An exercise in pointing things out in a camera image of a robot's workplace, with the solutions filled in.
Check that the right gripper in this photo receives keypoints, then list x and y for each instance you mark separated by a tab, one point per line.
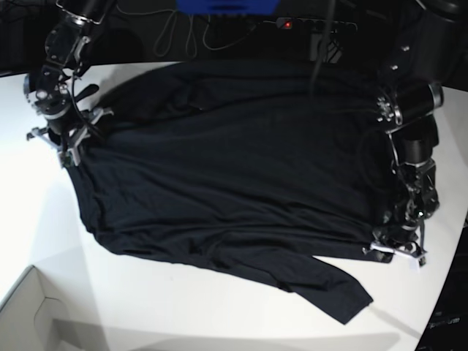
70	142

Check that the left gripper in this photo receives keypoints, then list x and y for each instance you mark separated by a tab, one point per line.
405	241

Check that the black t-shirt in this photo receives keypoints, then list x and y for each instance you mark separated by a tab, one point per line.
247	168

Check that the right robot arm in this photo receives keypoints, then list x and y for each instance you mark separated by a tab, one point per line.
51	90

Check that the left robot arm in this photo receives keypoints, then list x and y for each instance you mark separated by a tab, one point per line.
430	37

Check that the blue bin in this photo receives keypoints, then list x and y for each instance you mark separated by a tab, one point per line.
227	7

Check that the white cardboard box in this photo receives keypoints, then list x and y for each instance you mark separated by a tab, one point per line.
32	319

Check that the black power strip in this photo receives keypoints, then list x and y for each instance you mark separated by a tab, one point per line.
315	25

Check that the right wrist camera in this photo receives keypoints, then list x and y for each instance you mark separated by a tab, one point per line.
67	160

